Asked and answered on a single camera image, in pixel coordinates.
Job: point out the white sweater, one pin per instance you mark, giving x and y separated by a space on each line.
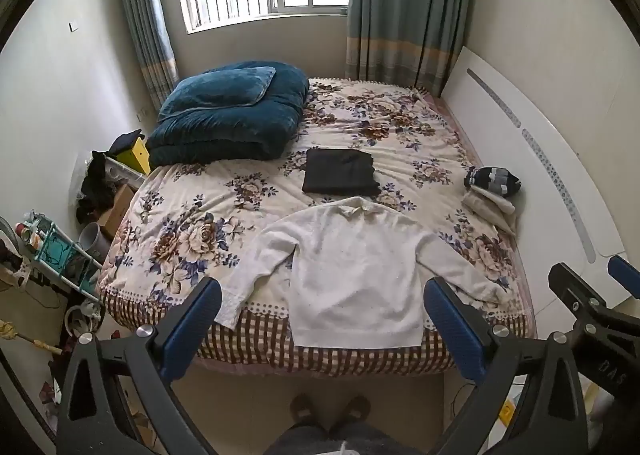
350 275

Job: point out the yellow box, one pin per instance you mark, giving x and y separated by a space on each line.
137 157

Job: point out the black folded garment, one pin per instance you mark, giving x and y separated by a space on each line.
340 172

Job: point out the white headboard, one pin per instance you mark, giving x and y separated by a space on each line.
540 175

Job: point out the blue-grey striped curtain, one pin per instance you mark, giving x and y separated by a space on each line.
405 10
145 10

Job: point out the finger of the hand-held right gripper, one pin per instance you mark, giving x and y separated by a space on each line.
626 274
570 282

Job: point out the person's grey slipper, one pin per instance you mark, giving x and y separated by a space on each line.
357 410
305 410

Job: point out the cardboard box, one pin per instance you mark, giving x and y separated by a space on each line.
117 210

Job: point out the blue folded quilt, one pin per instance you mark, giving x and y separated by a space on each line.
235 135

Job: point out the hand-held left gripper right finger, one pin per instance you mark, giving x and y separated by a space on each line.
455 330

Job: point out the floral bed blanket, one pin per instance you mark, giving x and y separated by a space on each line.
225 195

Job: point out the dark striped garment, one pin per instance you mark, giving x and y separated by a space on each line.
492 182

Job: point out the beige folded garment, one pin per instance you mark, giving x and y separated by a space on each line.
492 210

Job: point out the grey bucket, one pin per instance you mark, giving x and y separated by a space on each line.
95 242

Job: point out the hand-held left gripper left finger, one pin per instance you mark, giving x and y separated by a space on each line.
195 320

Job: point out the teal storage rack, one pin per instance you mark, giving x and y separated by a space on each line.
55 255

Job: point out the blue velvet pillow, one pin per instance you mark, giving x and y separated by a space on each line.
220 92

